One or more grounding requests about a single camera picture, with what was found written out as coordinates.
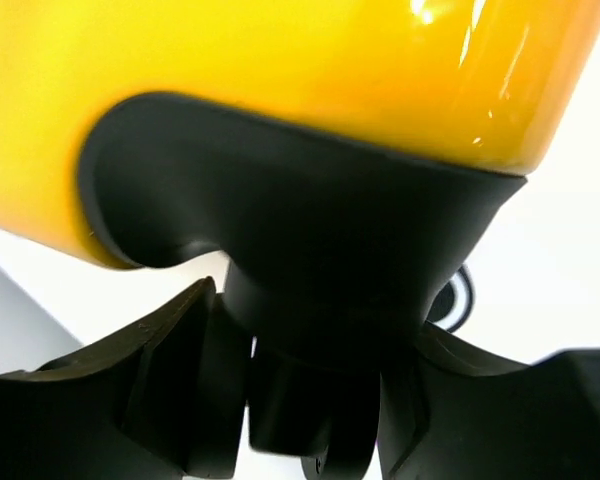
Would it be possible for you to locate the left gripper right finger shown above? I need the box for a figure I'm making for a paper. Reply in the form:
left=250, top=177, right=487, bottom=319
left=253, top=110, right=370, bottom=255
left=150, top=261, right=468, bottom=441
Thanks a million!
left=378, top=325, right=600, bottom=479

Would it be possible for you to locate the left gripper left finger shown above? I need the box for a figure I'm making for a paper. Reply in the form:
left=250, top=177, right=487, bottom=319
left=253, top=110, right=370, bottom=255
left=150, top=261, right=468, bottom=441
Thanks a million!
left=0, top=278, right=243, bottom=479

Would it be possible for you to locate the yellow suitcase with dark lining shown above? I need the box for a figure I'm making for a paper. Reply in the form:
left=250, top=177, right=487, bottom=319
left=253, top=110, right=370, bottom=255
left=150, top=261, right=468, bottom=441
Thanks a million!
left=0, top=1, right=600, bottom=479

